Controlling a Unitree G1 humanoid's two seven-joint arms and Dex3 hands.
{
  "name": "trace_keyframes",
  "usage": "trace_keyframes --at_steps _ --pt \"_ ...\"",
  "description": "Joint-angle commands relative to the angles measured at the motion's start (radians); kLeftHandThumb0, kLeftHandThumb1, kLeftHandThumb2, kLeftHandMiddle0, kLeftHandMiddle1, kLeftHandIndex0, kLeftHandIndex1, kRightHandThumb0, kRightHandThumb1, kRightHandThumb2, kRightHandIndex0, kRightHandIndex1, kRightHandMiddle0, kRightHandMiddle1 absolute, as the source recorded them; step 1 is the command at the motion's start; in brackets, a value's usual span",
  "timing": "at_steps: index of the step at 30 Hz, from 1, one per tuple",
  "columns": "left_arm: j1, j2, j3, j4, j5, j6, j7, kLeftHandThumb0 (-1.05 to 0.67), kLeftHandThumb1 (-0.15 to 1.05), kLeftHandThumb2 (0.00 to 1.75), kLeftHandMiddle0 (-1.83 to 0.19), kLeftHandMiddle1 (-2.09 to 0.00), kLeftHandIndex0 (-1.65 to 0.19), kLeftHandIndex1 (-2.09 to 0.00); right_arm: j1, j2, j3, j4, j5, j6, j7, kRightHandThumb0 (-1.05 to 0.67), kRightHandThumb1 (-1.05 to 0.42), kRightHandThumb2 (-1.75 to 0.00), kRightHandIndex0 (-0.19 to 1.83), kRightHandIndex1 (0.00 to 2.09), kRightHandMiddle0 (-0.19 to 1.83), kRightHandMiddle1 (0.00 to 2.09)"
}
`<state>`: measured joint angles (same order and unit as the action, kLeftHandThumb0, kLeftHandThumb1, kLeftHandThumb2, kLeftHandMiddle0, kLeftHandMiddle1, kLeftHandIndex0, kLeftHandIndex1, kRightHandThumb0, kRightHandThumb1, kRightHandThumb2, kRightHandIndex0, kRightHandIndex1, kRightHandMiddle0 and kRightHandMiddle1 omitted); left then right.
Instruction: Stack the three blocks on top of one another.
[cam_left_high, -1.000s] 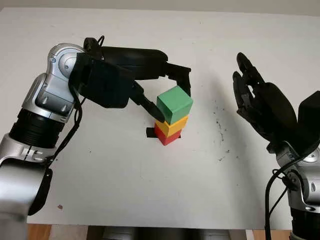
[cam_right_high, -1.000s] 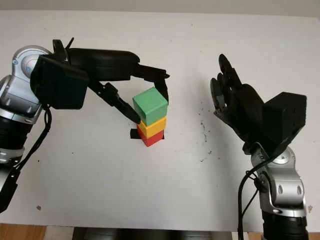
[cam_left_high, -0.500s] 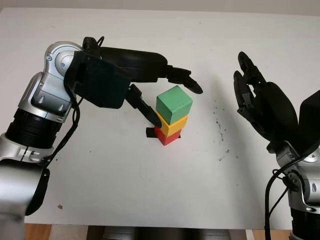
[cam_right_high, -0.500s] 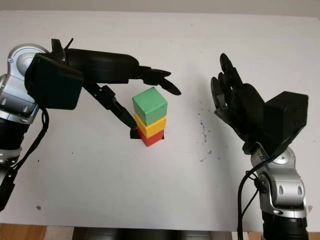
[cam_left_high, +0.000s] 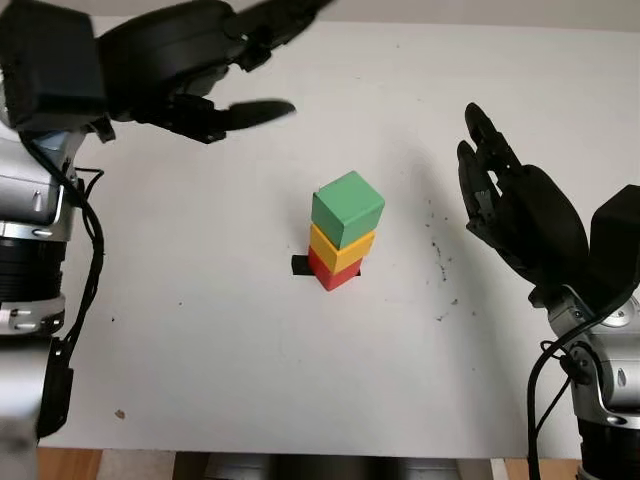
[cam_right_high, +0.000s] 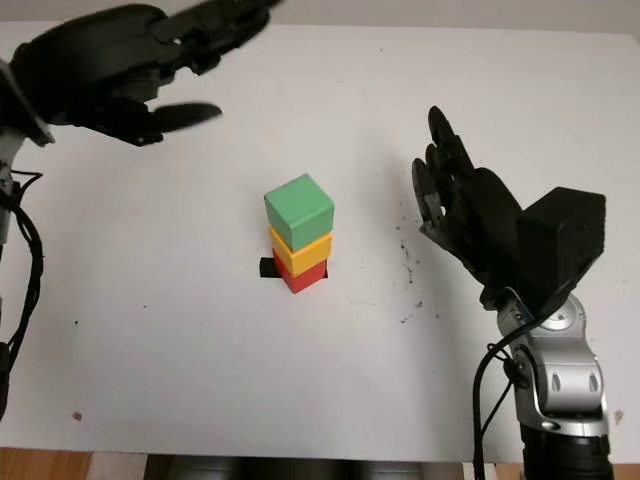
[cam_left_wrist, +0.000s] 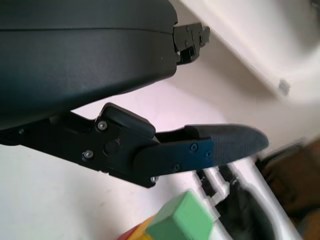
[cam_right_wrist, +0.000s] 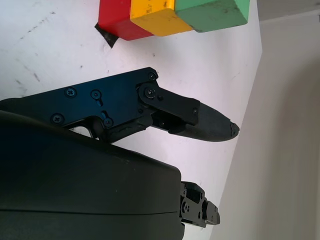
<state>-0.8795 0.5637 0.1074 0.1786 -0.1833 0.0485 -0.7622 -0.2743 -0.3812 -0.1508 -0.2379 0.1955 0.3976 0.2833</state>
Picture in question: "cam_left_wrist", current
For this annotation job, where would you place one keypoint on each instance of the red cube block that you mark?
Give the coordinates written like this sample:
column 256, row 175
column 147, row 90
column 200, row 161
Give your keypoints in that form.
column 127, row 235

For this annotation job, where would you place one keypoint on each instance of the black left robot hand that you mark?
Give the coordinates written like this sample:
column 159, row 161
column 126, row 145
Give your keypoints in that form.
column 75, row 62

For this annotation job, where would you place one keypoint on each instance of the yellow cube block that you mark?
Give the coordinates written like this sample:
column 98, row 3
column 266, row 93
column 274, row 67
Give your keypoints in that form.
column 146, row 231

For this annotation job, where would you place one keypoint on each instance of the green cube block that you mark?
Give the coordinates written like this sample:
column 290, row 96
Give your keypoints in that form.
column 185, row 217

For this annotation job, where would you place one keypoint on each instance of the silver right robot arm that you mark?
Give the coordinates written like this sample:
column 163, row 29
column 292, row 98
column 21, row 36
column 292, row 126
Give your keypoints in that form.
column 250, row 212

